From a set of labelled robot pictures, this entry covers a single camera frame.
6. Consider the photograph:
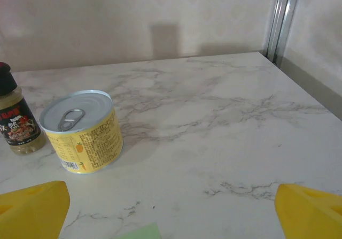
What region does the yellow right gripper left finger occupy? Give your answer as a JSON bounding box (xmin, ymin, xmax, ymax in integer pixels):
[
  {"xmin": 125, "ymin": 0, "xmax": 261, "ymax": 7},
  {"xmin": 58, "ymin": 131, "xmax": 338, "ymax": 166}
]
[{"xmin": 0, "ymin": 180, "xmax": 71, "ymax": 239}]

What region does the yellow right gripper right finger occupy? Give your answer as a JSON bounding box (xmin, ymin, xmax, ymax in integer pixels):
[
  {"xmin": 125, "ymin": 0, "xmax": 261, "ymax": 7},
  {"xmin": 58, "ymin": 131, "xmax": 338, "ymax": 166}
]
[{"xmin": 274, "ymin": 183, "xmax": 342, "ymax": 239}]

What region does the light green paper sheet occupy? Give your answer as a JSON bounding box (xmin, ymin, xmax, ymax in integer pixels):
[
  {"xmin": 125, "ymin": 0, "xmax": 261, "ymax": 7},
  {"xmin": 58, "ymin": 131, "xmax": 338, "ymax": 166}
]
[{"xmin": 114, "ymin": 222, "xmax": 162, "ymax": 239}]

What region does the small yellow-filled glass cup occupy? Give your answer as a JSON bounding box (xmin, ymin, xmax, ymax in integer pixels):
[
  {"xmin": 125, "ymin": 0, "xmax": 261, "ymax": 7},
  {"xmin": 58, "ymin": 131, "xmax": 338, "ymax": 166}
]
[{"xmin": 39, "ymin": 89, "xmax": 124, "ymax": 175}]

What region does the spice bottle with black cap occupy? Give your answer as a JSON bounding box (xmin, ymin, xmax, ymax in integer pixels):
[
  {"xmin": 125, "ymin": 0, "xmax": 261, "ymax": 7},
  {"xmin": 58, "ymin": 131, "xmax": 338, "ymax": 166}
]
[{"xmin": 0, "ymin": 61, "xmax": 46, "ymax": 156}]

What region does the aluminium frame post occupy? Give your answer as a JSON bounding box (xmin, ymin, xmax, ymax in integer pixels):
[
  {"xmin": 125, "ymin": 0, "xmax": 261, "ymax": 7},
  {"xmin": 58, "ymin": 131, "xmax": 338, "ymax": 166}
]
[{"xmin": 266, "ymin": 0, "xmax": 302, "ymax": 65}]

